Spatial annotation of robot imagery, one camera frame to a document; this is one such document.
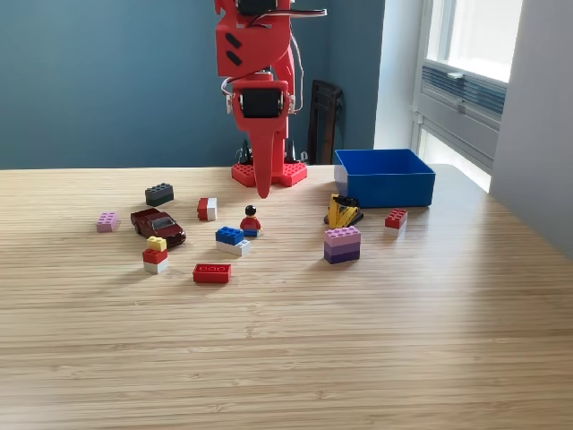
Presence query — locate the yellow red white lego stack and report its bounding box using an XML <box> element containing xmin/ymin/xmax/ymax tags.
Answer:
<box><xmin>142</xmin><ymin>236</ymin><xmax>170</xmax><ymax>275</ymax></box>

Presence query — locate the dark red toy car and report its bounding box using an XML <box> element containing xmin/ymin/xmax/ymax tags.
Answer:
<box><xmin>130</xmin><ymin>207</ymin><xmax>187</xmax><ymax>250</ymax></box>

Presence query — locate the yellow toy digger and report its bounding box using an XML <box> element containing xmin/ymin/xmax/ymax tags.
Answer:
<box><xmin>323</xmin><ymin>193</ymin><xmax>364</xmax><ymax>229</ymax></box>

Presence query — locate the pink lego brick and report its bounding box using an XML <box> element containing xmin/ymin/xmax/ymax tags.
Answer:
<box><xmin>96</xmin><ymin>211</ymin><xmax>120</xmax><ymax>234</ymax></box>

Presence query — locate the blue and white lego stack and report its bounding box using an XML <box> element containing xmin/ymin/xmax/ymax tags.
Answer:
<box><xmin>215</xmin><ymin>226</ymin><xmax>252</xmax><ymax>257</ymax></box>

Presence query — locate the lego figure red shirt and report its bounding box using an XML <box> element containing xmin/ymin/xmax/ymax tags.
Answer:
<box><xmin>239</xmin><ymin>204</ymin><xmax>264</xmax><ymax>237</ymax></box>

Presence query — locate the black chair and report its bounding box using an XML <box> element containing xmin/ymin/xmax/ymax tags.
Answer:
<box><xmin>307</xmin><ymin>79</ymin><xmax>346</xmax><ymax>166</ymax></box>

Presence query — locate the white framed window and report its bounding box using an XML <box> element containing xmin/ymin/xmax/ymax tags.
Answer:
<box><xmin>415</xmin><ymin>0</ymin><xmax>525</xmax><ymax>180</ymax></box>

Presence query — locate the black lego brick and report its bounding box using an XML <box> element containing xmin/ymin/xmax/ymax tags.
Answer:
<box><xmin>144</xmin><ymin>182</ymin><xmax>175</xmax><ymax>208</ymax></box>

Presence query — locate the grey window vent grille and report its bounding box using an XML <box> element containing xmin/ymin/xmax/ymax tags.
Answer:
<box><xmin>420</xmin><ymin>62</ymin><xmax>509</xmax><ymax>118</ymax></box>

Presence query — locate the red and white lego brick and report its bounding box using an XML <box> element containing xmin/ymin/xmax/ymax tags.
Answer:
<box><xmin>383</xmin><ymin>208</ymin><xmax>409</xmax><ymax>237</ymax></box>
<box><xmin>196</xmin><ymin>197</ymin><xmax>218</xmax><ymax>222</ymax></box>

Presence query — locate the blue plastic bin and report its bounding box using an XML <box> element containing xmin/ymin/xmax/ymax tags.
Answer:
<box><xmin>333</xmin><ymin>148</ymin><xmax>437</xmax><ymax>210</ymax></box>

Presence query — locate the pink and purple lego stack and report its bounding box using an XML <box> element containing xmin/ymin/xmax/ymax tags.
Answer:
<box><xmin>323</xmin><ymin>226</ymin><xmax>362</xmax><ymax>265</ymax></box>

